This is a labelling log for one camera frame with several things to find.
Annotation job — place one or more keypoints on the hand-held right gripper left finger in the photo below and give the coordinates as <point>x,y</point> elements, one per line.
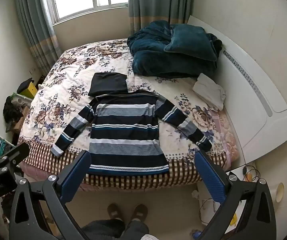
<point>74,176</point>

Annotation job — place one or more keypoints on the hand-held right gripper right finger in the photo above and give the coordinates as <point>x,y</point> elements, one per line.
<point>208,177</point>

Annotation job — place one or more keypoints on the striped knit sweater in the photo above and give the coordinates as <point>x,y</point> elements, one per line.
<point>126,130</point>

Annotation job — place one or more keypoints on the black cloth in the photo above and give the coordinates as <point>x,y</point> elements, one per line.
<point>107,83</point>

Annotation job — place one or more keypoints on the white nightstand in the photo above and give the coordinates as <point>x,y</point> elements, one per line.
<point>237,171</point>

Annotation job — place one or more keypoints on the cardboard box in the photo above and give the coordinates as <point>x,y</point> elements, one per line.
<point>21,122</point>

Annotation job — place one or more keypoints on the black bag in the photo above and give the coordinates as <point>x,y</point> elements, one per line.
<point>12,112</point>

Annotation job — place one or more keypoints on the brown slipper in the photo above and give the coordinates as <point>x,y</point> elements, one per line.
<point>114,211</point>
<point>139,212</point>

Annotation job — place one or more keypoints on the white plastic container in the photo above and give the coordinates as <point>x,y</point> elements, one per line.
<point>22,100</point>

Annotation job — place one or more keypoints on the person's left leg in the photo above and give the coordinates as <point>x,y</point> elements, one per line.
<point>103,230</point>

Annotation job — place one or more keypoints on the person's leg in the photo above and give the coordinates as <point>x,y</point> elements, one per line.
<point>136,230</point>
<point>103,230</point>

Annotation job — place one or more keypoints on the yellow box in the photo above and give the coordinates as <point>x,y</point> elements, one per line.
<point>31,90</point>

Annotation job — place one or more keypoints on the white headboard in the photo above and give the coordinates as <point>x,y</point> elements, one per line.
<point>258,130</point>

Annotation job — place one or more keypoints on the black item on yellow box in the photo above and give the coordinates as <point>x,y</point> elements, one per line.
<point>24,83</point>

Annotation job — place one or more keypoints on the paper cup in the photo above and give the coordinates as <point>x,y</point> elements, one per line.
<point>279,192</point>

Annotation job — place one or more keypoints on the person's right leg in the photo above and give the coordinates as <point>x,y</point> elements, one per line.
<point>136,230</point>

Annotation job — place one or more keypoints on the floral bed blanket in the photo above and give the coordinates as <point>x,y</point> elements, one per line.
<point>66,92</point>

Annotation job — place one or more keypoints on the white crumpled cloth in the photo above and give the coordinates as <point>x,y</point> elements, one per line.
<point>208,90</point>

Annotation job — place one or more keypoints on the grey-blue curtain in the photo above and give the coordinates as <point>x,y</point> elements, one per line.
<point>158,0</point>
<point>33,30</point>

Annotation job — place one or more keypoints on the teal plush blanket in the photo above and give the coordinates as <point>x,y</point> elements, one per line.
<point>153,62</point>

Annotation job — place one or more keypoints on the teal plush pillow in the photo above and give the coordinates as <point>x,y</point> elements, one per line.
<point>191,43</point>

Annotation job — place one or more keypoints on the wall socket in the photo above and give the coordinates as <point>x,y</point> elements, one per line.
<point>33,70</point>

